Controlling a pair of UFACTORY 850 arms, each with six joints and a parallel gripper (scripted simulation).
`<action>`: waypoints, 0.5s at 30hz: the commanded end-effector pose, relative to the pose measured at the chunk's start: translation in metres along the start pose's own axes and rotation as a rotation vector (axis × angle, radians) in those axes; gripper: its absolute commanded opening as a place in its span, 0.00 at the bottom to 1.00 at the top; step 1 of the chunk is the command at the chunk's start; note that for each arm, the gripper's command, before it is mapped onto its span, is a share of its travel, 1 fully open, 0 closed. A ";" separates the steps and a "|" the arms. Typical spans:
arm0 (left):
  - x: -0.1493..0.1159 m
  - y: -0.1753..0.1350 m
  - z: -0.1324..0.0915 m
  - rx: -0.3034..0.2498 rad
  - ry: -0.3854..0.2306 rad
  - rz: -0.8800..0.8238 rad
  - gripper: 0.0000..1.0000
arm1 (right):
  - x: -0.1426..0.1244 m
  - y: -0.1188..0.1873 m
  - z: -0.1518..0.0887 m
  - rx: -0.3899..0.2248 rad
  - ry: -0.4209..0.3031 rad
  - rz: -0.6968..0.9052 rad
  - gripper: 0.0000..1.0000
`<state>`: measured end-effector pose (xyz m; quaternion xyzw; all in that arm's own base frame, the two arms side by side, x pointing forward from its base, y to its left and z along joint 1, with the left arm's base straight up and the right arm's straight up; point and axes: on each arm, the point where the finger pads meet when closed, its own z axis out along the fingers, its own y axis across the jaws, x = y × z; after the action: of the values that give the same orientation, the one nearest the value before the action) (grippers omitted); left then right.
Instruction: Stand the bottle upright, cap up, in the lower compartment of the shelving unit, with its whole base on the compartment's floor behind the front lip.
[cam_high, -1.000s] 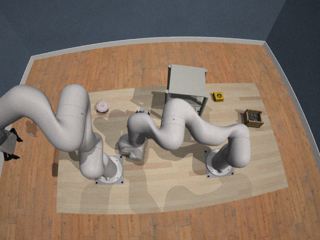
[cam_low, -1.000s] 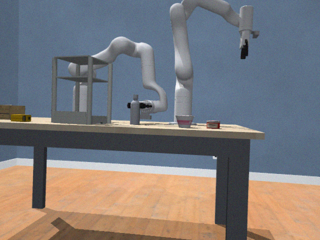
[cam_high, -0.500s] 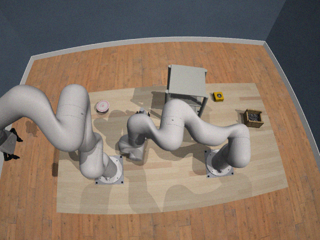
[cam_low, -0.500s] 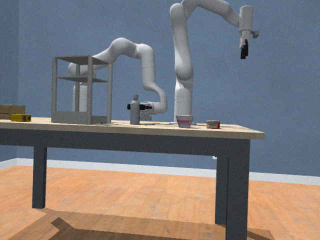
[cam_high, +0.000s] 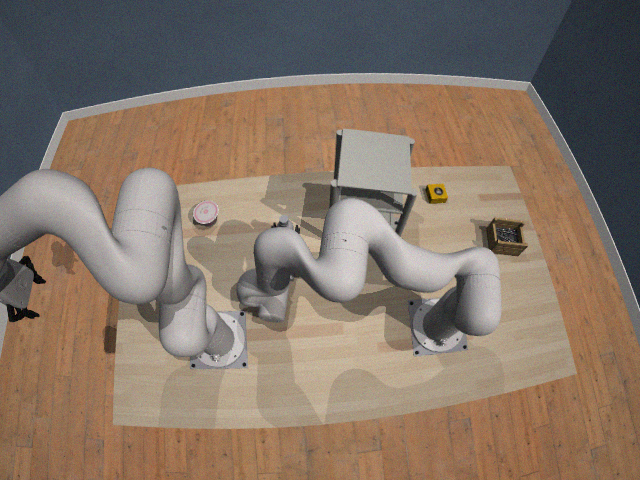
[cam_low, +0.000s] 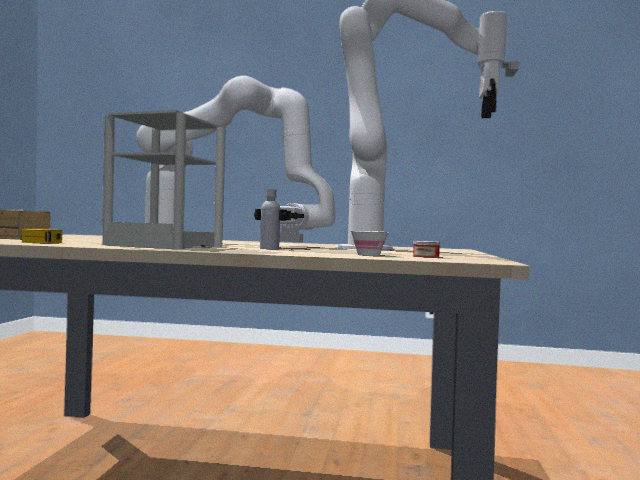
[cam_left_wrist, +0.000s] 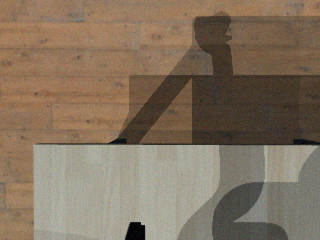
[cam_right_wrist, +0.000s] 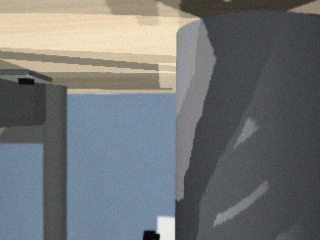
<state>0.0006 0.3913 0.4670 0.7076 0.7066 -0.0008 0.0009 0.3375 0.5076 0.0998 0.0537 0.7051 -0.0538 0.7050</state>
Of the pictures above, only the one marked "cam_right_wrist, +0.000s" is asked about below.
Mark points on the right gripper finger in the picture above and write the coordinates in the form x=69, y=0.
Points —
x=150, y=235

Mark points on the grey shelving unit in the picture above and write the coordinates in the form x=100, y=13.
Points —
x=40, y=112

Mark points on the dark grey cylinder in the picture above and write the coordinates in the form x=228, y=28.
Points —
x=247, y=142

